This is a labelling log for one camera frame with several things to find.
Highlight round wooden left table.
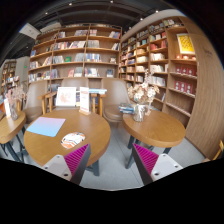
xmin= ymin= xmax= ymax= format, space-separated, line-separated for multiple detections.
xmin=0 ymin=111 xmax=26 ymax=163

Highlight beige armchair right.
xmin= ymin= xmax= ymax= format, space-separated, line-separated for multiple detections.
xmin=101 ymin=77 xmax=132 ymax=123

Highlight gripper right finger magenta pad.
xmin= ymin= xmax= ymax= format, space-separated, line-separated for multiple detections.
xmin=131 ymin=143 xmax=184 ymax=186

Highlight beige armchair left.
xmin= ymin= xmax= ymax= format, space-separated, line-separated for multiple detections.
xmin=24 ymin=80 xmax=48 ymax=123

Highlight dried flowers vase left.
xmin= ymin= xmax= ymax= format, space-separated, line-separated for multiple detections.
xmin=6 ymin=85 xmax=25 ymax=120

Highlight beige armchair middle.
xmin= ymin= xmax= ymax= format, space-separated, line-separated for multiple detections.
xmin=56 ymin=77 xmax=89 ymax=110

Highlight round wooden right table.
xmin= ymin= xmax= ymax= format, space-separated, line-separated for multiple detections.
xmin=121 ymin=109 xmax=187 ymax=170

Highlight wooden bookshelf wall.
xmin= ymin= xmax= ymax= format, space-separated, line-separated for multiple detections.
xmin=28 ymin=23 xmax=122 ymax=88
xmin=119 ymin=15 xmax=224 ymax=159

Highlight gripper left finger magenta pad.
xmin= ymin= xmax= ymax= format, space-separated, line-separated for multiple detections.
xmin=42 ymin=143 xmax=92 ymax=186

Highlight wooden chair frame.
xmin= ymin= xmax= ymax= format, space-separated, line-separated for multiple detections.
xmin=39 ymin=89 xmax=106 ymax=115

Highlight pastel blue pink mouse pad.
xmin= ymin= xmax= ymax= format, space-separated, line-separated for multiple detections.
xmin=27 ymin=117 xmax=65 ymax=137

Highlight ceiling air conditioner unit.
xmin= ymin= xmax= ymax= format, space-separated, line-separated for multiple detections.
xmin=19 ymin=23 xmax=40 ymax=39

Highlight distant bookshelf far left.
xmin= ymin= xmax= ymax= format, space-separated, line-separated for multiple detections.
xmin=1 ymin=59 xmax=18 ymax=93

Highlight white display board red drawing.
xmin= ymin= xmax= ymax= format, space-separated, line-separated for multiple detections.
xmin=56 ymin=87 xmax=76 ymax=107

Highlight white upright sign card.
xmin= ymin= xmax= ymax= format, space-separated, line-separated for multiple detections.
xmin=80 ymin=87 xmax=90 ymax=115

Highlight wooden bookshelf back wall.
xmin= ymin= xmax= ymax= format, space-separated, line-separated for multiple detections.
xmin=28 ymin=23 xmax=122 ymax=88

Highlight beige armchair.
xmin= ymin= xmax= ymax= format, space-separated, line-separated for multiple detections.
xmin=56 ymin=77 xmax=89 ymax=110
xmin=101 ymin=77 xmax=132 ymax=123
xmin=24 ymin=80 xmax=48 ymax=123

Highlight stack of books on table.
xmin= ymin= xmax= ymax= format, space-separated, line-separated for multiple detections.
xmin=119 ymin=103 xmax=134 ymax=114

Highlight glass vase dried flowers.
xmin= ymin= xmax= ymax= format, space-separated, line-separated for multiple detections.
xmin=128 ymin=70 xmax=159 ymax=122

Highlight yellow framed picture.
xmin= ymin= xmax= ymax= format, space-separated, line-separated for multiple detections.
xmin=177 ymin=33 xmax=195 ymax=55

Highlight wooden bookshelf right wall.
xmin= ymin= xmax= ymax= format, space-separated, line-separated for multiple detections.
xmin=119 ymin=15 xmax=224 ymax=159

